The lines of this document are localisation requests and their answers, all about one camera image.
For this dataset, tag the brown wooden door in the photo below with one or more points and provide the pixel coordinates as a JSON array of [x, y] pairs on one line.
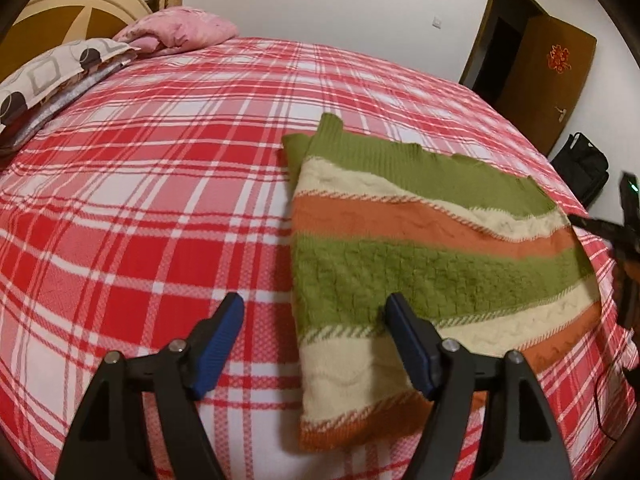
[[555, 75]]

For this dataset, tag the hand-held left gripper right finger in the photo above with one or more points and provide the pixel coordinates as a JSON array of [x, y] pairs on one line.
[[410, 350]]

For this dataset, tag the pink pillow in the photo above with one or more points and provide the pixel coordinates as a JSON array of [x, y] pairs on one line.
[[175, 30]]

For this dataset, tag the dark wooden door frame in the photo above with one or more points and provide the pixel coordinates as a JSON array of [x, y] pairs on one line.
[[492, 40]]

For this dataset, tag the black backpack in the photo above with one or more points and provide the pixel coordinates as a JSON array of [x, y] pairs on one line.
[[580, 167]]

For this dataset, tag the red paper door decoration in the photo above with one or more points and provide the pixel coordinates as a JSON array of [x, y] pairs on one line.
[[560, 58]]

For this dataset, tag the grey patterned pillow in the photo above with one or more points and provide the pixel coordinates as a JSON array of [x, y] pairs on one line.
[[45, 80]]

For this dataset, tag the green striped knit sweater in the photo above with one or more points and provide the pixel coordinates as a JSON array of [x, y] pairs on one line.
[[410, 270]]

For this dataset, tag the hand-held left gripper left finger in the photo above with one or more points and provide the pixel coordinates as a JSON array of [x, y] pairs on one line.
[[220, 345]]

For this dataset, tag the cream wooden headboard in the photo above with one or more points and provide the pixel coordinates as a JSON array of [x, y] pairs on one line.
[[65, 5]]

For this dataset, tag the red plaid bed sheet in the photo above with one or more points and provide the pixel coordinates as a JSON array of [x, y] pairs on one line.
[[150, 210]]

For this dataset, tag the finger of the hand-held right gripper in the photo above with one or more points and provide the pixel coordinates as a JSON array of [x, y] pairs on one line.
[[595, 225]]

